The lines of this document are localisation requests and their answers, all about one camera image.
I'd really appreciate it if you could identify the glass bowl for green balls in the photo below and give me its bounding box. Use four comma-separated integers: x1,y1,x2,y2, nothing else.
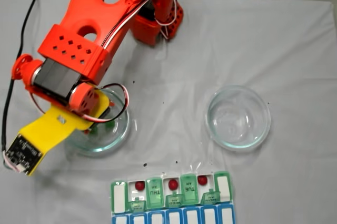
64,88,132,157

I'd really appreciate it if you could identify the glass bowl for red balls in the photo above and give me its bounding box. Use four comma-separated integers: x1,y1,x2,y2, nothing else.
205,85,272,153

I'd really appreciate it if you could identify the black camera cable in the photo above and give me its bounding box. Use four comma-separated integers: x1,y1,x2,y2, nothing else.
1,0,39,156

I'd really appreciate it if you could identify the weekly pill organizer box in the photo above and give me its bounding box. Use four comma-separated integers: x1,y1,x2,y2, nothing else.
109,170,237,224

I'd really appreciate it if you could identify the red black white servo wire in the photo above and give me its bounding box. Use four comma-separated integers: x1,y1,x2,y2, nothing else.
86,83,131,124

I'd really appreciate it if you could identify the black camera board yellow mount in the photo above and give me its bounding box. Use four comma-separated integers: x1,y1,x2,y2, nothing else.
4,133,44,177

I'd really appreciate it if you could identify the white tablecloth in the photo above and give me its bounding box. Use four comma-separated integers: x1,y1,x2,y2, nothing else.
0,0,337,224

